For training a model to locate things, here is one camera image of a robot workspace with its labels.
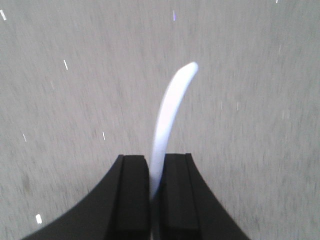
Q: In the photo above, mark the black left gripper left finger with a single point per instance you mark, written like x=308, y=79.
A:
x=117, y=208

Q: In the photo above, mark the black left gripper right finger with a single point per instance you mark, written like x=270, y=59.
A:
x=188, y=208

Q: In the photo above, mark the light blue spoon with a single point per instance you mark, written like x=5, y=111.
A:
x=169, y=106

